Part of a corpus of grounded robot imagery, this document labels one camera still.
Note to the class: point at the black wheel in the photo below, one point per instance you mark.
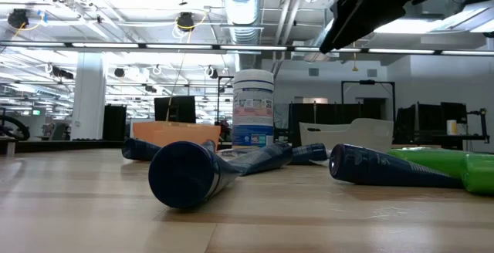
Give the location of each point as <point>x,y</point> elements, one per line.
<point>24,127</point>

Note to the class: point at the long ceiling light bar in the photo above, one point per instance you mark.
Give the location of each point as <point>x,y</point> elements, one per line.
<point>216,47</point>

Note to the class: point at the black ceiling camera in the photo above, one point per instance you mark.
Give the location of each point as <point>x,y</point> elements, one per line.
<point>18,18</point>
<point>185,21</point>

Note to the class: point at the slanted silver ventilation duct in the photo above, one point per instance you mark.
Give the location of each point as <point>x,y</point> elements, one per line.
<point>324,33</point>

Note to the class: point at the grey plastic bin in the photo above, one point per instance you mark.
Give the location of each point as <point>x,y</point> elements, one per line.
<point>355,135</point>

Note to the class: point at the black desk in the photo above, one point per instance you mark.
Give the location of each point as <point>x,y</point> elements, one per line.
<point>459,138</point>

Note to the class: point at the white roll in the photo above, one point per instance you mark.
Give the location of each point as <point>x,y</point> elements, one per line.
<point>451,127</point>

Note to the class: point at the black clamp stand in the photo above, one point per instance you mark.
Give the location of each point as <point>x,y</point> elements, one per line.
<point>483,123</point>

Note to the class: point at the white pillar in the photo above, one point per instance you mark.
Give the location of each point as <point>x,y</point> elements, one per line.
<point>88,98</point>

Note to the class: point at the clear plastic wrapper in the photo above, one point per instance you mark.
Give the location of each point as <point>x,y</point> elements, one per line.
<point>231,152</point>

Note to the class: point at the green plastic bottle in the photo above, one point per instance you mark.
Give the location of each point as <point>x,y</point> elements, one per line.
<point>478,174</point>

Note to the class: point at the black monitor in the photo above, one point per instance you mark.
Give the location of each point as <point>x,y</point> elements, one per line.
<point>175,110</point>

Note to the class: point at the black frame stand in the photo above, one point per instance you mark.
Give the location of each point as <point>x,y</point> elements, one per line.
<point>368,82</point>

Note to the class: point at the orange plastic bin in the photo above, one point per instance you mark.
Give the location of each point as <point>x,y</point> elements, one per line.
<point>181,133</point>

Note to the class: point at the black partition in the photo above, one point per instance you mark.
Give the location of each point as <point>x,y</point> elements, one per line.
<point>328,112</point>

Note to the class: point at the black aluminium table frame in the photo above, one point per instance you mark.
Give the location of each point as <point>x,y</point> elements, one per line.
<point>69,146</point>

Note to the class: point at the ribbed silver ventilation duct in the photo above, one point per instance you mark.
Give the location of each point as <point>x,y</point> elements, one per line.
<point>243,10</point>

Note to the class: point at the black monitors row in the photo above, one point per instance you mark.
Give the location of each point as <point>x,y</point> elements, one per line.
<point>428,116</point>

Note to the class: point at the black cabinet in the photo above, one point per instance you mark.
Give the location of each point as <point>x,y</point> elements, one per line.
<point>114,123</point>

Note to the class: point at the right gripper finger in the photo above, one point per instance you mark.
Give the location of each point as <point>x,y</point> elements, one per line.
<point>341,15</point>
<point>376,10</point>

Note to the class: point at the white wipes canister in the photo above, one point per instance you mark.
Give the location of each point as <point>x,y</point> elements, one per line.
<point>252,106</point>

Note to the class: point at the dark blue toiletry tube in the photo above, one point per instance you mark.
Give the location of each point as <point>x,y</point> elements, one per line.
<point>266,158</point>
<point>181,176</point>
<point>308,153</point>
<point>139,149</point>
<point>370,166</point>

